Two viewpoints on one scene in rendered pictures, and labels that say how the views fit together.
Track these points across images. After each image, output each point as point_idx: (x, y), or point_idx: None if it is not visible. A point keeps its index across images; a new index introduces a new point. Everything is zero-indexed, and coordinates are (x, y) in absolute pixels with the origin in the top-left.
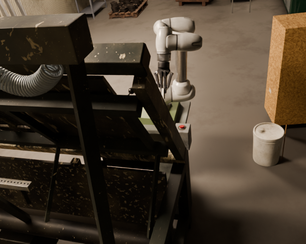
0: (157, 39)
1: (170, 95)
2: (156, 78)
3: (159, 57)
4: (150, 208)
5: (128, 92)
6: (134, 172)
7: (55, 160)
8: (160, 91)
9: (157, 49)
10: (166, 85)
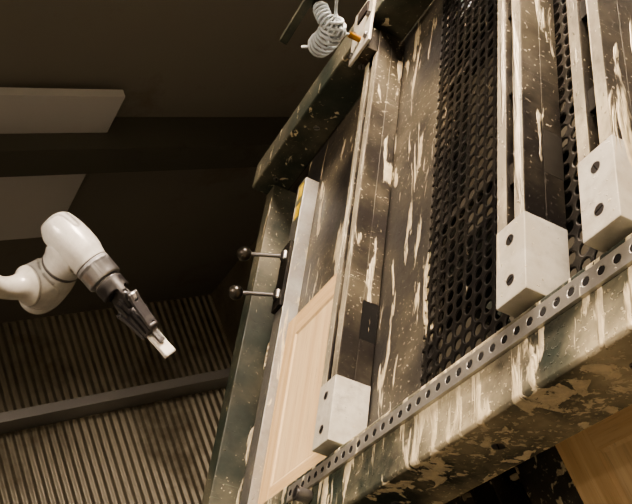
0: (88, 228)
1: None
2: (143, 302)
3: (115, 263)
4: None
5: (250, 250)
6: None
7: None
8: (161, 335)
9: (101, 246)
10: (143, 334)
